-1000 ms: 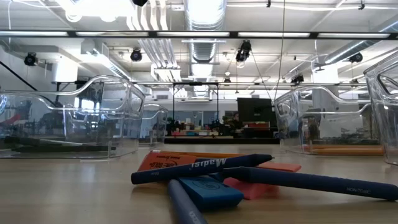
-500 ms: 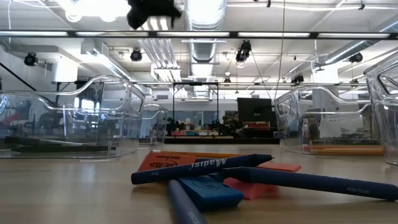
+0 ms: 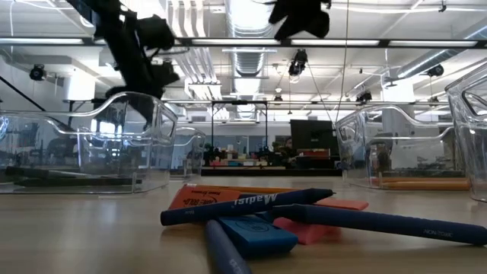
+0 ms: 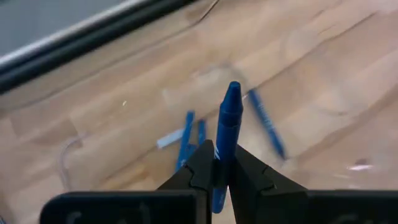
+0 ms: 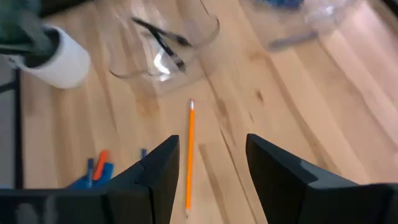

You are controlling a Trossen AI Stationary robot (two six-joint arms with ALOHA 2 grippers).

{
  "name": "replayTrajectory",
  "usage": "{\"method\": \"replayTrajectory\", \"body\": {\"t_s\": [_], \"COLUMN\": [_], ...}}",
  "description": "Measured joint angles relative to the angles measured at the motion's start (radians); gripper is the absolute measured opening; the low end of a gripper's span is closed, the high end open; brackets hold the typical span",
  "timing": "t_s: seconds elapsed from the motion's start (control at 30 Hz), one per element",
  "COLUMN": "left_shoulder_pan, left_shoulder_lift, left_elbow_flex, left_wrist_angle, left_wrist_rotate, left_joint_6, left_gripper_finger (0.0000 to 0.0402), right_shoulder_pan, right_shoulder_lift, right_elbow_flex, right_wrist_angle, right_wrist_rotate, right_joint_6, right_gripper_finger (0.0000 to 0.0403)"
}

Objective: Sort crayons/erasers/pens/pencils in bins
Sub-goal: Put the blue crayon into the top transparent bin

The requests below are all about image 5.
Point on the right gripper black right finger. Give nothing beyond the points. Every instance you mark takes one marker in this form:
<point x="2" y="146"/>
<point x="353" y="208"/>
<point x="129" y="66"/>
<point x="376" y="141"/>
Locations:
<point x="280" y="193"/>

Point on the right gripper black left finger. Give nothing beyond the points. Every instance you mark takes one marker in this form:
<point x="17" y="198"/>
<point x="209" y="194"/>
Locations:
<point x="155" y="193"/>

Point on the small dark blue pen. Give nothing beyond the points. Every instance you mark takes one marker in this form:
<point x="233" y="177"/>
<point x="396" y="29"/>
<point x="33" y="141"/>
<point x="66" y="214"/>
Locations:
<point x="144" y="153"/>

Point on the orange printed eraser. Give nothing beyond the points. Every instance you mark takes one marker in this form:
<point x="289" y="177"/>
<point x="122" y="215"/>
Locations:
<point x="101" y="165"/>

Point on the orange pencil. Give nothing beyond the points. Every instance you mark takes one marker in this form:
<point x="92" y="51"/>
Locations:
<point x="190" y="140"/>

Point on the blue crayon with Madisi print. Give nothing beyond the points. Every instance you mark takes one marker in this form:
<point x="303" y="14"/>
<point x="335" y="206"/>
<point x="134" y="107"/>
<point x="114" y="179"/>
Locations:
<point x="90" y="171"/>

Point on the black pen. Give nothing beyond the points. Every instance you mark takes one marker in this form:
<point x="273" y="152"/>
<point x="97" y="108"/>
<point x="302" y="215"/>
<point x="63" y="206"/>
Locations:
<point x="169" y="51"/>
<point x="168" y="35"/>

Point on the blue printed eraser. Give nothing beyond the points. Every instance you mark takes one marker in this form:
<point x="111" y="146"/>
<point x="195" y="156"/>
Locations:
<point x="107" y="175"/>

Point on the clear plastic bin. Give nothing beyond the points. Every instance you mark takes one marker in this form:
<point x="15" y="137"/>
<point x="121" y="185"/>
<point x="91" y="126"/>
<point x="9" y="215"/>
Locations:
<point x="140" y="46"/>
<point x="326" y="18"/>

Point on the green artificial succulent plant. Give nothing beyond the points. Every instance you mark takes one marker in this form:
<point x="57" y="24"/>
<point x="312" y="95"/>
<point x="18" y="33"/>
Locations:
<point x="18" y="28"/>

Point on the black aluminium table frame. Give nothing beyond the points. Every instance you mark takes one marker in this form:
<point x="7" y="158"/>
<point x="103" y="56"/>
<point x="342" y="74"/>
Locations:
<point x="18" y="124"/>

